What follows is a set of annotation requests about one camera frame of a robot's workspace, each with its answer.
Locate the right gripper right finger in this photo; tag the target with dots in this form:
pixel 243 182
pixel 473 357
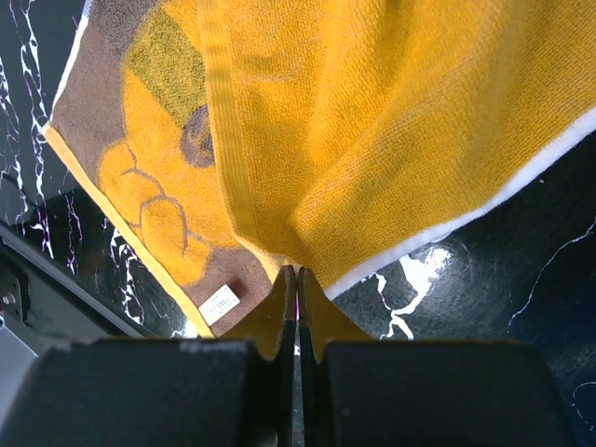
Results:
pixel 358 391

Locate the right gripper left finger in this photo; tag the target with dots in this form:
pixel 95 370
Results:
pixel 234 391

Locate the brown yellow towel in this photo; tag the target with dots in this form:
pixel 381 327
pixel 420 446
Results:
pixel 225 139

